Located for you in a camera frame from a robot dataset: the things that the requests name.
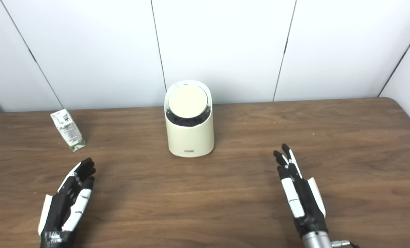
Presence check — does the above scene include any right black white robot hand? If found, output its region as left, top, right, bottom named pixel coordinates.
left=273, top=144, right=329, bottom=239

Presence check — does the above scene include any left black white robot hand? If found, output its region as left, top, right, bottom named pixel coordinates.
left=38, top=158, right=96, bottom=248

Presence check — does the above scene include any white green milk carton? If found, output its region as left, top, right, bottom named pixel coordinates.
left=50, top=109, right=86, bottom=152

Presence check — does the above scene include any cream-colored bin body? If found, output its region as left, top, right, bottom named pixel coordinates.
left=164, top=80, right=215, bottom=158

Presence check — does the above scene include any cream round bin lid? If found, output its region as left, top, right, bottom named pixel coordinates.
left=168, top=85, right=208, bottom=120

